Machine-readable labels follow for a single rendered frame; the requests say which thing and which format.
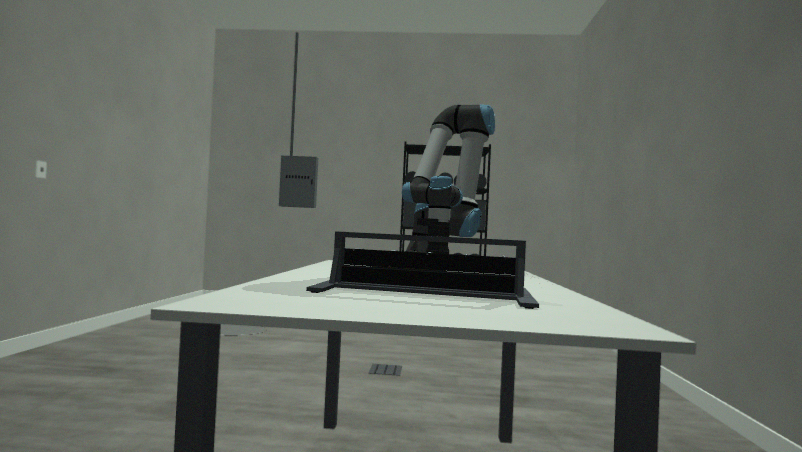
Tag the dark grey rack with hooks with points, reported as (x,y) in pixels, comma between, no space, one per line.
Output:
(429,281)

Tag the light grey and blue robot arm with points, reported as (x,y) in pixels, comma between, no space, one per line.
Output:
(474,123)

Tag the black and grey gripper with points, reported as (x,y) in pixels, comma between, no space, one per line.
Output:
(438,225)

